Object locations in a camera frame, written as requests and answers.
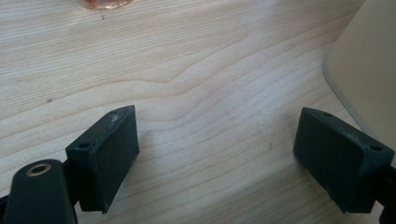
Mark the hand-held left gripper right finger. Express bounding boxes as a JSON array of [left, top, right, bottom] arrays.
[[292, 106, 395, 215]]

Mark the clear container of red chilies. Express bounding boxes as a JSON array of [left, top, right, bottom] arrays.
[[78, 0, 134, 10]]

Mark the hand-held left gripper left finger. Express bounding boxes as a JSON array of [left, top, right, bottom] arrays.
[[64, 105, 140, 215]]

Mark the cream plastic container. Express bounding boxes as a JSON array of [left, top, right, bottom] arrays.
[[322, 0, 396, 167]]

